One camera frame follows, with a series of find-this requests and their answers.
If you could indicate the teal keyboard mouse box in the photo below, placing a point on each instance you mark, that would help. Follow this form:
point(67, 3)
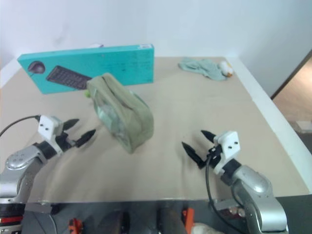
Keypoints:
point(102, 65)

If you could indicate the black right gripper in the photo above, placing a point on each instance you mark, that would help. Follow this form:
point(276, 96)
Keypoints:
point(214, 153)

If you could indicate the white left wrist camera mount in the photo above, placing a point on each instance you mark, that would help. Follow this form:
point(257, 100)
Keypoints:
point(48, 130)

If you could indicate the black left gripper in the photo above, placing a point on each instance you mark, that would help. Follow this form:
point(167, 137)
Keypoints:
point(64, 142)

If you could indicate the small green zipper pull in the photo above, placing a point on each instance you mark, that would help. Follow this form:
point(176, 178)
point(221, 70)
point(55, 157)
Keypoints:
point(86, 93)

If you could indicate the olive green zip pouch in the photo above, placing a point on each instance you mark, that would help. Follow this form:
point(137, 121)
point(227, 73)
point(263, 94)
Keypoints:
point(122, 112)

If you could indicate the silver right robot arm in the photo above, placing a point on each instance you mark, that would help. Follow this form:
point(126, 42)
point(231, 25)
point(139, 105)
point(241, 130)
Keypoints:
point(253, 192)

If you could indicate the orange black clamp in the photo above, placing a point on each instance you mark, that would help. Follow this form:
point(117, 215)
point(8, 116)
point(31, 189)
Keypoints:
point(189, 218)
point(76, 225)

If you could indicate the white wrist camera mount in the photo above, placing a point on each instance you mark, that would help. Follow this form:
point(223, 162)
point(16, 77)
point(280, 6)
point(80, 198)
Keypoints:
point(48, 130)
point(228, 148)

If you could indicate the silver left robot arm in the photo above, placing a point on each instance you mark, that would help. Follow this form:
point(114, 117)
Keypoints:
point(23, 159)

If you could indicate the brown wooden door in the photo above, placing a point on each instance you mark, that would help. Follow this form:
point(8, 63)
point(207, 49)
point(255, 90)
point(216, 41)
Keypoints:
point(293, 75)

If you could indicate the light green crumpled cloth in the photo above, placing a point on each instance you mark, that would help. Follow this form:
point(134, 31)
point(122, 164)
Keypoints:
point(203, 68)

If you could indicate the beige table cloth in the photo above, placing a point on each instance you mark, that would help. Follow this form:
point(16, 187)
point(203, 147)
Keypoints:
point(151, 136)

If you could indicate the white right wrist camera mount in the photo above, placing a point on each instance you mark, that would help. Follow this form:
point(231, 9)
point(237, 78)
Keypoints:
point(228, 148)

